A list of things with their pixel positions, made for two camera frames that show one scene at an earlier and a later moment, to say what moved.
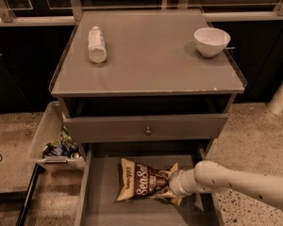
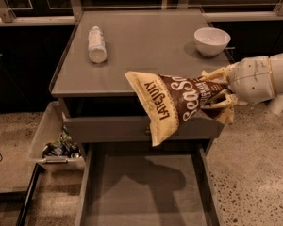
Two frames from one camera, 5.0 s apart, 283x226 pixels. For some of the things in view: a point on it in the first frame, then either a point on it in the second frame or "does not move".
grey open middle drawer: x=97 y=203 does not move
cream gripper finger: x=174 y=168 → x=221 y=75
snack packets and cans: x=63 y=147 does not move
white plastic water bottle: x=96 y=41 does not move
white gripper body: x=176 y=183 → x=251 y=79
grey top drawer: x=132 y=127 does not move
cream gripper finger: x=176 y=200 → x=224 y=102
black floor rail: x=22 y=217 does not move
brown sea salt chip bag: x=139 y=180 → x=173 y=100
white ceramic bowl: x=211 y=41 does not move
